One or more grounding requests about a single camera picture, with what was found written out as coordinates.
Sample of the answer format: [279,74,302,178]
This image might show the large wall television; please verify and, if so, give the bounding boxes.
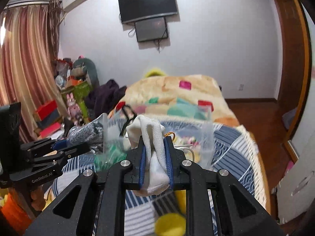
[118,0,178,23]

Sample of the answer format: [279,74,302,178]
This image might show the yellow round sponge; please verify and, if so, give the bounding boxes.
[154,213,186,236]

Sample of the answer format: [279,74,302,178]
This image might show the pink striped curtain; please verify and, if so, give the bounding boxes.
[1,4,67,142]

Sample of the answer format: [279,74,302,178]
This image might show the dark purple clothing pile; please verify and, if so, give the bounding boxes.
[84,79,127,120]

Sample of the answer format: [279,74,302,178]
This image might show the green knit cloth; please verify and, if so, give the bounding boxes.
[94,138,130,172]

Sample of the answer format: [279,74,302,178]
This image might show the green toy box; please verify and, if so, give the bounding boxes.
[61,82,92,121]

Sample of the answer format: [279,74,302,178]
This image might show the small wall monitor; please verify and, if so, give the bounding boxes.
[134,17,168,43]

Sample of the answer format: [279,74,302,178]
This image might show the clear plastic storage bin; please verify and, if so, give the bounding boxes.
[104,103,215,169]

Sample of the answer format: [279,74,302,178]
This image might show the pink bunny plush toy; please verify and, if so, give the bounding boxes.
[66,93,84,126]

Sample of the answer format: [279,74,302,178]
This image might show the wooden door frame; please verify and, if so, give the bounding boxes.
[274,0,312,162]

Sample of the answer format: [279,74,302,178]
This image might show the white fabric pouch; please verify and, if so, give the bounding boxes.
[127,114,170,197]

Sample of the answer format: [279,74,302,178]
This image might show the red and navy boxes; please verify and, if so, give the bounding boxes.
[32,100,61,137]

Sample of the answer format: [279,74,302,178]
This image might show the beige plush patchwork blanket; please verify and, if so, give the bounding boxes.
[121,75,240,127]

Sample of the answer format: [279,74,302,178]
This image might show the yellow floral fabric scrunchie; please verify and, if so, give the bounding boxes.
[173,137,201,162]

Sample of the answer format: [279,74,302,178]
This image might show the grey green dinosaur plush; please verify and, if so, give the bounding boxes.
[70,58,100,88]

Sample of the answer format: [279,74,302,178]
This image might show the navy white patterned bedspread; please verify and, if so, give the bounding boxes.
[48,117,267,235]

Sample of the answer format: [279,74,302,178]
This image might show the orange container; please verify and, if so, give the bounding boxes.
[1,193,32,235]

